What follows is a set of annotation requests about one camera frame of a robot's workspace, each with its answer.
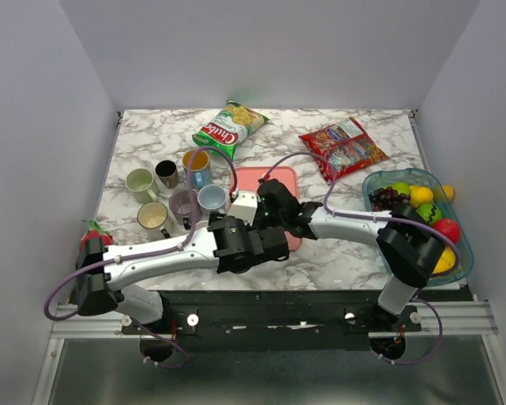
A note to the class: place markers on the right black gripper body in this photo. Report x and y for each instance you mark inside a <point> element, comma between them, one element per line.
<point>268,219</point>

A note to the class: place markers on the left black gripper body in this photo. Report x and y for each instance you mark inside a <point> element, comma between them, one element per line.
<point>248,231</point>

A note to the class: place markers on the grey mug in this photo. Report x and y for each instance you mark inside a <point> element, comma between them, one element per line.
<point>213,198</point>

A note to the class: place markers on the blue glazed mug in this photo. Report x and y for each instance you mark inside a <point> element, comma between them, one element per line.
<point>198,168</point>

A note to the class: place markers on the purple mug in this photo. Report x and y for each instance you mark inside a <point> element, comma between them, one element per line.
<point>185,207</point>

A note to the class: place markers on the cream mug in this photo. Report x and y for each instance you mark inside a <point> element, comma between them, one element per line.
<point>155,220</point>

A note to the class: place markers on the brown mug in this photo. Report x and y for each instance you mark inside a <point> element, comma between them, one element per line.
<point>167,172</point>

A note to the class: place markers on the green mug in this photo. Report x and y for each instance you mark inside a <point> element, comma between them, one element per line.
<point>142,185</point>

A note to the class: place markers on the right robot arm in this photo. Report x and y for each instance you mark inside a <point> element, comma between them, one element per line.
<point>409,246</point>

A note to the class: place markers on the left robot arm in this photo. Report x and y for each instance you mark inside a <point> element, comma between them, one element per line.
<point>227,244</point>

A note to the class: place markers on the pink tray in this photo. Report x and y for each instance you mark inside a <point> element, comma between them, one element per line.
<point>248,181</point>

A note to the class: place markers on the red snack bag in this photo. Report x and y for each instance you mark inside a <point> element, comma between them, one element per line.
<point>342,148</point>

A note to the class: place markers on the green chips bag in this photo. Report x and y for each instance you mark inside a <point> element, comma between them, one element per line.
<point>230,127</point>

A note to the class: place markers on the purple grapes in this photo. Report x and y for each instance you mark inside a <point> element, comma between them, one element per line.
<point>383,199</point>

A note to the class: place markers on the blue plastic fruit basket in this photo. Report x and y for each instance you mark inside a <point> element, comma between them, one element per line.
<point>418,177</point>

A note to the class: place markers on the green pear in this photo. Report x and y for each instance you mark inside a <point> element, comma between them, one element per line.
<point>401,188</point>

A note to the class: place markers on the yellow lemon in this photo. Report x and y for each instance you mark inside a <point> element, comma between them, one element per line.
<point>420,195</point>

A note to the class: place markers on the yellow fruit outside basket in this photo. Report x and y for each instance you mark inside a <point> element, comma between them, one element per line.
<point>449,192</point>

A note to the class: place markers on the red apple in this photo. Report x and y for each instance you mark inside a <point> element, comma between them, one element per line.
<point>449,228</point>

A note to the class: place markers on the red dragon fruit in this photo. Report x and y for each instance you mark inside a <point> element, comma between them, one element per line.
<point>94,231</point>

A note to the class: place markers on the yellow banana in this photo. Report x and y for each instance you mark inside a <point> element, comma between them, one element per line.
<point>446,261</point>

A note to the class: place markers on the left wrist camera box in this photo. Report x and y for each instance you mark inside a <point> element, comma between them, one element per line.
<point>243,206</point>

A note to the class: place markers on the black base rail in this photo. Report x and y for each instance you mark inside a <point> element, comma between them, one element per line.
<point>258,321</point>

